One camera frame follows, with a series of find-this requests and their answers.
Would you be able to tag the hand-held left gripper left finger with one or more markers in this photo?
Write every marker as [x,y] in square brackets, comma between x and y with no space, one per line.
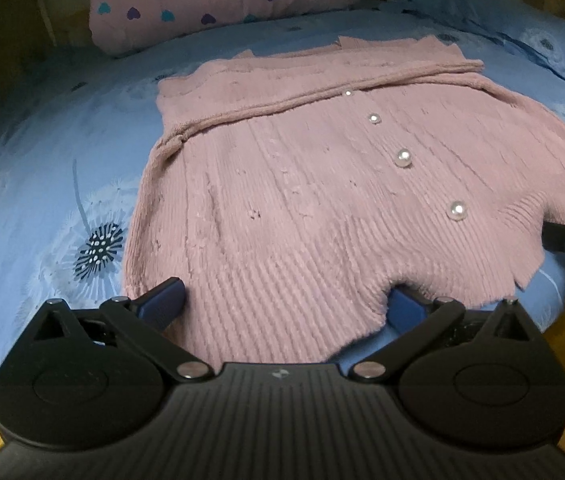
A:
[165,300]

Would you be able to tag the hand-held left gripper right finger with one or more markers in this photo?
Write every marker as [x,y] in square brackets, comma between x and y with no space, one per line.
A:
[407,310]

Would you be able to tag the pink knitted cardigan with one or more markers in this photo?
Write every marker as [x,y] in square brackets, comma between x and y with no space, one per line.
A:
[287,200]

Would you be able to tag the blue pillow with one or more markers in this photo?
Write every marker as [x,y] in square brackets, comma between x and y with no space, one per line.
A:
[502,20]

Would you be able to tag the blue dandelion print bedsheet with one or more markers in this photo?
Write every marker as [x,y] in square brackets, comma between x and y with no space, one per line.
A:
[37,160]

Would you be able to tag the pink heart-patterned pillow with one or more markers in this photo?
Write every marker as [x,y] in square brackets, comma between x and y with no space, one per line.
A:
[212,0]

